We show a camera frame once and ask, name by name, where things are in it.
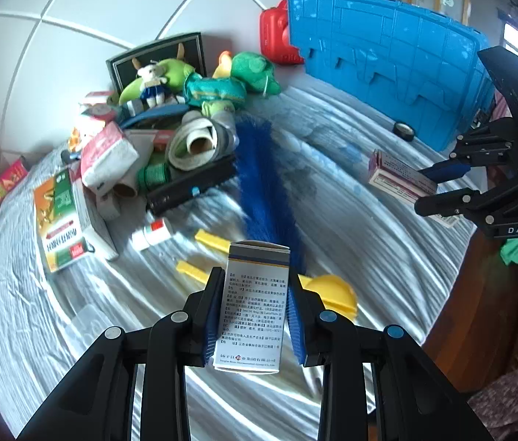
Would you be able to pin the blue plastic crate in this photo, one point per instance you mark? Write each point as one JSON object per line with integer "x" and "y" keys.
{"x": 412, "y": 64}

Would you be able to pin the blue bristle brush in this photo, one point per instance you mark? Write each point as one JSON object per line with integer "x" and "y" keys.
{"x": 268, "y": 216}

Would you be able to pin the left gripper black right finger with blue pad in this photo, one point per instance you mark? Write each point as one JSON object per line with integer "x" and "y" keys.
{"x": 414, "y": 400}

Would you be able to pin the pink white carton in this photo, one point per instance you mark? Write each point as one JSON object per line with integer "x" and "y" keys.
{"x": 100, "y": 98}

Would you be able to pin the teal snack bag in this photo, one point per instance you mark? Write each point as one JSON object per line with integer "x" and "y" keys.
{"x": 197, "y": 90}

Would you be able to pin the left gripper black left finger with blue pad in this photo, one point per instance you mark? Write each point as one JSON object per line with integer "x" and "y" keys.
{"x": 94, "y": 400}

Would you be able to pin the red toy suitcase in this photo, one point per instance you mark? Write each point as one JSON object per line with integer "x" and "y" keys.
{"x": 275, "y": 43}

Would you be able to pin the red chips can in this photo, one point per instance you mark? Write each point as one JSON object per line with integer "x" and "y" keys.
{"x": 12, "y": 176}

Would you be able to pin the black gift box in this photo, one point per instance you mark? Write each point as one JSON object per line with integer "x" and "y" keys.
{"x": 187, "y": 47}

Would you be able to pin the green horned plush toy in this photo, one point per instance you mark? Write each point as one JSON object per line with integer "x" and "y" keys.
{"x": 176, "y": 71}

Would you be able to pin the white paper roll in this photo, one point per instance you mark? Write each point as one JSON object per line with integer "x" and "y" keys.
{"x": 199, "y": 140}

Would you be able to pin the orange green medicine box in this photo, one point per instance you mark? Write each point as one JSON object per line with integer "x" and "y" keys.
{"x": 68, "y": 224}

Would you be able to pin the white medicine box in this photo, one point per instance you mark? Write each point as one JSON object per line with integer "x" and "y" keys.
{"x": 253, "y": 308}

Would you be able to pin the pink white box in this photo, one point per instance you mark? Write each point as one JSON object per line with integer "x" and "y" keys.
{"x": 399, "y": 180}

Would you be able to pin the white teddy bear blue dress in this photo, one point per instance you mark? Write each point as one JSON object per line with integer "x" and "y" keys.
{"x": 153, "y": 88}

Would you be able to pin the green yellow duck plush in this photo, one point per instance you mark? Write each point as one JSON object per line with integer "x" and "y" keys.
{"x": 254, "y": 70}

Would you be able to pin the blue foam insole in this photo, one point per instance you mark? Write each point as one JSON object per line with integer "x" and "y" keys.
{"x": 161, "y": 111}

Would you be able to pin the pink tissue pack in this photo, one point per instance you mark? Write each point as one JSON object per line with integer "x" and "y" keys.
{"x": 106, "y": 159}

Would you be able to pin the yellow plastic toy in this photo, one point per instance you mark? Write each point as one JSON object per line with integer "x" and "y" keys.
{"x": 336, "y": 293}

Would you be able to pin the small green frog plush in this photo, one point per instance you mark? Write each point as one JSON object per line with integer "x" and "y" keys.
{"x": 212, "y": 108}

